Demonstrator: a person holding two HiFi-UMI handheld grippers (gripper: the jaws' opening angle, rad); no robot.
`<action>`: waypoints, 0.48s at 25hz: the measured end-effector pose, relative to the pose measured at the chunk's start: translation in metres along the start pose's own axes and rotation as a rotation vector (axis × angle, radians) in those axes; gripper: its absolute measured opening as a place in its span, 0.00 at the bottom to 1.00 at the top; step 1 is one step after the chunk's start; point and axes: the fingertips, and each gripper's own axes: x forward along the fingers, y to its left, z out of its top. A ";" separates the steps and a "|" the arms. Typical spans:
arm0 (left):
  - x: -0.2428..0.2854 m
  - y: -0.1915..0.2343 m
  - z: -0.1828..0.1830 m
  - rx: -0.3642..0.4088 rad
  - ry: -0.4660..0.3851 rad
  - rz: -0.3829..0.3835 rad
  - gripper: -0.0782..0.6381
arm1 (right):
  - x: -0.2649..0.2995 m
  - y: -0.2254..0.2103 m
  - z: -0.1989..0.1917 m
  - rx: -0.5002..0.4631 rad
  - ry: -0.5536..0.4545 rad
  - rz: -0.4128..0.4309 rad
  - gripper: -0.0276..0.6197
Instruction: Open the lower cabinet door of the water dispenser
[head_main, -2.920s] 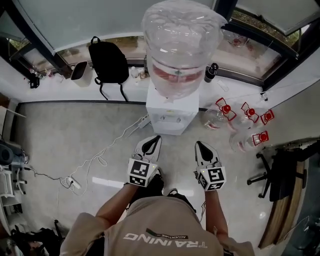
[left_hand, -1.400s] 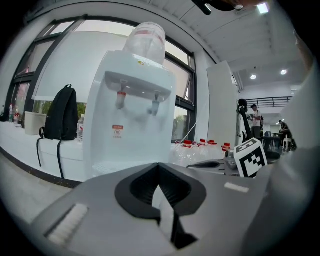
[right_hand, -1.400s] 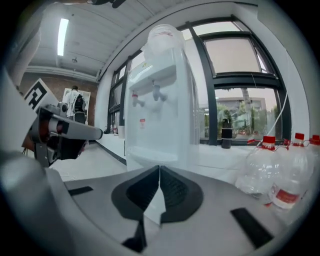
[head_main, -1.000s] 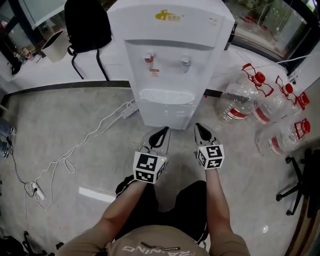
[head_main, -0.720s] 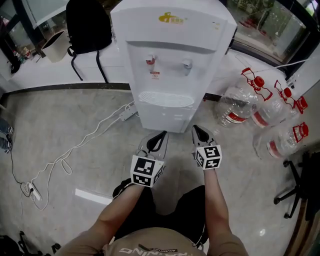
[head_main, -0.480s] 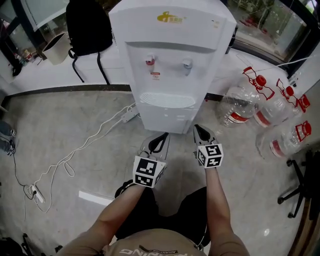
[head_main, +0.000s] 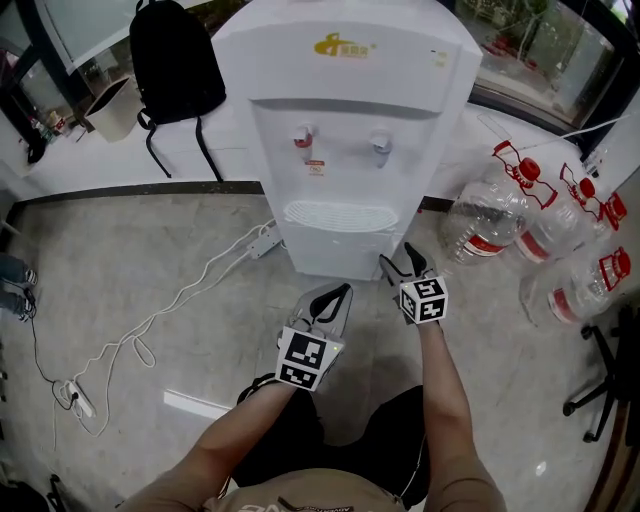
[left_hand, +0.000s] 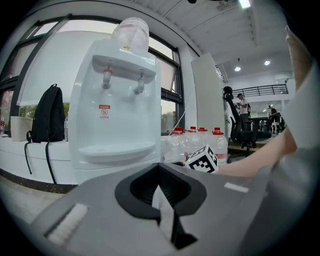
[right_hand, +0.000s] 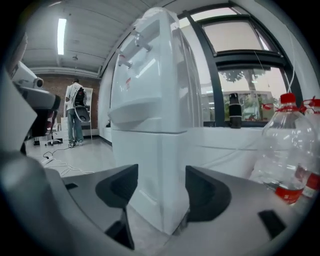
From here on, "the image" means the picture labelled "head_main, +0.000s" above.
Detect white waste bin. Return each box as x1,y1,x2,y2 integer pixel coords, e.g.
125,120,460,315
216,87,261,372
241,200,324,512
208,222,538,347
82,74,145,145

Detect white water dispenser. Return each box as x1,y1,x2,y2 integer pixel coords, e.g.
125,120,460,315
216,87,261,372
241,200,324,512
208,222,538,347
208,0,485,282

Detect clear jug with red handle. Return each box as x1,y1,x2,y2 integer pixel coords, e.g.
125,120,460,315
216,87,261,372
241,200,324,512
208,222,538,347
602,191,629,233
518,246,633,327
441,140,560,267
513,162,621,265

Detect black pouch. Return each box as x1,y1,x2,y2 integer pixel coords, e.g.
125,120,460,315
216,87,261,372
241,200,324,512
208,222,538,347
23,127,50,166

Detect black backpack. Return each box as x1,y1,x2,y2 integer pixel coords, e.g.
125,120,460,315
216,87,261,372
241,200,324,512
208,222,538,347
128,0,228,183

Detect person's left forearm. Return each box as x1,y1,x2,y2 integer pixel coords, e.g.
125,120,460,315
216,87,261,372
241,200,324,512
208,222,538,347
162,380,297,504

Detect person's short-sleeved shirt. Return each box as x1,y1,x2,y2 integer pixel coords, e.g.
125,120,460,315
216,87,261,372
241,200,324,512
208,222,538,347
117,447,509,512

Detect person's left shoe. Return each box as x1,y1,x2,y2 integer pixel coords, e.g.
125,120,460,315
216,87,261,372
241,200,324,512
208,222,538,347
236,372,279,404

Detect clear plastic flat sheet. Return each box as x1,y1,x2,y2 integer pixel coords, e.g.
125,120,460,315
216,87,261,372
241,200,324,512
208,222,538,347
476,112,515,147

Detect person's right forearm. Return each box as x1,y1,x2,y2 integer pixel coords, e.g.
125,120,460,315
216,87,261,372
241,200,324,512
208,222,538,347
415,321,484,484

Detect thin white cable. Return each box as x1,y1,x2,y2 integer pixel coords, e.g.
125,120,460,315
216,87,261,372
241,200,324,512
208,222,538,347
514,113,634,152

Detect black office chair base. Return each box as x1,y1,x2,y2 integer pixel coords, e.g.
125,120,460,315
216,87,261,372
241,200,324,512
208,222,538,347
561,303,640,447

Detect frosted window blind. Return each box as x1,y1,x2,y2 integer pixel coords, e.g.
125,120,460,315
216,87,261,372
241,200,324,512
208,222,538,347
42,0,151,69

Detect white power strip with cable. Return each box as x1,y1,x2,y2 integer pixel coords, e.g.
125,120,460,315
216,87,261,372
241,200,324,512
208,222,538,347
49,218,281,454

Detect black cable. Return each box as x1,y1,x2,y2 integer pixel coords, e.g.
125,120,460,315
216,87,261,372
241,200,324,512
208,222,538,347
25,294,69,401

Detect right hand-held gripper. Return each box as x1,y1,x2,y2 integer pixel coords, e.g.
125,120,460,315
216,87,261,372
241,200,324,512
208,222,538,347
378,242,450,327

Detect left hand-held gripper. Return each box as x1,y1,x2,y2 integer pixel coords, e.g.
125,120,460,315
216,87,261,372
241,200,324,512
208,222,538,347
272,282,355,393

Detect person's black shorts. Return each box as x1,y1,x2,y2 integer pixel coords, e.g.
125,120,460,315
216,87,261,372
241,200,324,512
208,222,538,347
230,383,432,510

